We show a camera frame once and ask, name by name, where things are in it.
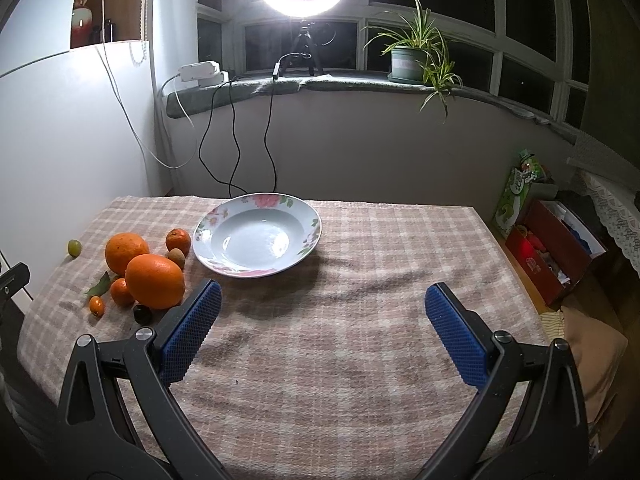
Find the dark plum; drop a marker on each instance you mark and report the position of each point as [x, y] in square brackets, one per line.
[143, 315]

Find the green leaf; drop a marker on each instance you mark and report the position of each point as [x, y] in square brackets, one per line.
[103, 284]

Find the tiny orange kumquat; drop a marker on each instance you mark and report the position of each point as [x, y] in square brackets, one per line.
[96, 306]

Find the large orange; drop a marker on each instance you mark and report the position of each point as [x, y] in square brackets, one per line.
[155, 281]
[121, 248]

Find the large orange front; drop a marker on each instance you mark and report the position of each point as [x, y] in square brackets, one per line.
[155, 281]

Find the potted spider plant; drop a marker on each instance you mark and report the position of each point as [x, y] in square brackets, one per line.
[419, 54]

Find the brown kiwi fruit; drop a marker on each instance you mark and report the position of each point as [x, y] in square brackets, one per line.
[177, 256]

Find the red cardboard box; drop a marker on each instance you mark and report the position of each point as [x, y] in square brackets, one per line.
[554, 248]

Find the small mandarin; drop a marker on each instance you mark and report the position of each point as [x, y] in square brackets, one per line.
[120, 294]

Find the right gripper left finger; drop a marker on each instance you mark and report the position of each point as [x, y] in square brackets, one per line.
[95, 437]

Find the white lace cloth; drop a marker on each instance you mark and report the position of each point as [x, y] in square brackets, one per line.
[616, 210]

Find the green windowsill cushion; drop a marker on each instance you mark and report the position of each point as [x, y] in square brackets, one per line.
[191, 101]

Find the green snack bag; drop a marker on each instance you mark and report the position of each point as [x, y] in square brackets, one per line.
[528, 179]

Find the white power strip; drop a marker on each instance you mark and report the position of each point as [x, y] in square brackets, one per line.
[207, 73]

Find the floral white plate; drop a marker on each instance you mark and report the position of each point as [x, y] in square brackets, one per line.
[256, 235]

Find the black tripod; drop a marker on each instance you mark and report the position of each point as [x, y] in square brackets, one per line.
[305, 49]

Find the green grape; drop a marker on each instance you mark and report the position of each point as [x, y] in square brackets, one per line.
[74, 248]

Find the pink plaid tablecloth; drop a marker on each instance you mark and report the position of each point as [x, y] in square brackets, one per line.
[331, 369]

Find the red white vase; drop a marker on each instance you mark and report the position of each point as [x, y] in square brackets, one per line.
[82, 24]

